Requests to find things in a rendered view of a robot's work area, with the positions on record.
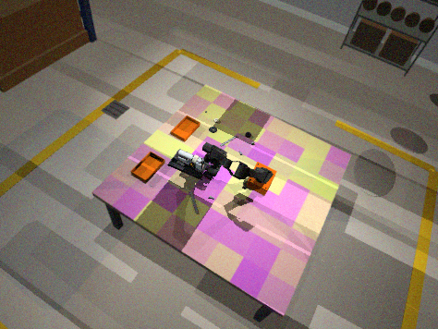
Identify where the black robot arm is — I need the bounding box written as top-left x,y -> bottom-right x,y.
202,142 -> 273,184

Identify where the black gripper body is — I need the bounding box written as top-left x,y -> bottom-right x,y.
206,161 -> 221,177

